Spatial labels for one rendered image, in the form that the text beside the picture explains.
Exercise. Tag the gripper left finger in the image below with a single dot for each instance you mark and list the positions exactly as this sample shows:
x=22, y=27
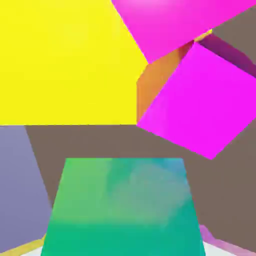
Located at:
x=26, y=250

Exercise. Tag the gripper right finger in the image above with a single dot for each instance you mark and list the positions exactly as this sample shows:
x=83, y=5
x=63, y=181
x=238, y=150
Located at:
x=218, y=248

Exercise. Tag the small green cube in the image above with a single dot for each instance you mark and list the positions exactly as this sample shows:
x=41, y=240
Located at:
x=124, y=220

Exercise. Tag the small magenta cube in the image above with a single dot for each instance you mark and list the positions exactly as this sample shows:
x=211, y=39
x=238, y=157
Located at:
x=202, y=104

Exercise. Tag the large yellow box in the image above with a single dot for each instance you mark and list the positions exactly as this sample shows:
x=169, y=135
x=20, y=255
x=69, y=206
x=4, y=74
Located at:
x=66, y=64

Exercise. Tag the large magenta box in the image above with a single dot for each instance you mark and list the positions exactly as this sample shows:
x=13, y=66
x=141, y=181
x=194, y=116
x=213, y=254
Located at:
x=172, y=26

